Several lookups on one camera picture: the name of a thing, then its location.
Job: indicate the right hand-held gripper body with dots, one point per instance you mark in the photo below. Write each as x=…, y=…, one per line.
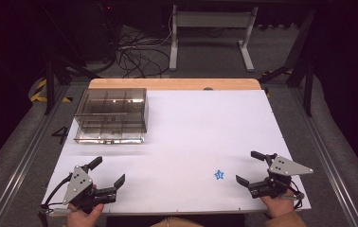
x=286, y=170

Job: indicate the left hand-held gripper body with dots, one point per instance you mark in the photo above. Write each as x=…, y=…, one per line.
x=78, y=186

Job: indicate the person's left hand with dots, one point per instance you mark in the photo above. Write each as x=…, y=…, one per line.
x=82, y=218

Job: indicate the person's right hand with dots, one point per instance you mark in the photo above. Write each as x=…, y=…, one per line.
x=277, y=205

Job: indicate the small blue star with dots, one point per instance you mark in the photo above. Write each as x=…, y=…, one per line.
x=219, y=175

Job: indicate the clear plastic drawer organizer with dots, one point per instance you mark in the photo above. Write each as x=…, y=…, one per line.
x=112, y=115

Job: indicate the white table cover sheet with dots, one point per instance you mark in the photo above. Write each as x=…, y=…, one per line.
x=193, y=132

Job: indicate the black metal stand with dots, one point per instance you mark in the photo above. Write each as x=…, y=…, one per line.
x=50, y=85
x=308, y=82

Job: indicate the aluminium floor rail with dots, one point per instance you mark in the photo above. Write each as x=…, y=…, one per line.
x=25, y=157
x=324, y=157

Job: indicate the white metal desk frame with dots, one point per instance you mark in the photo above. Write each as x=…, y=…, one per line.
x=211, y=19

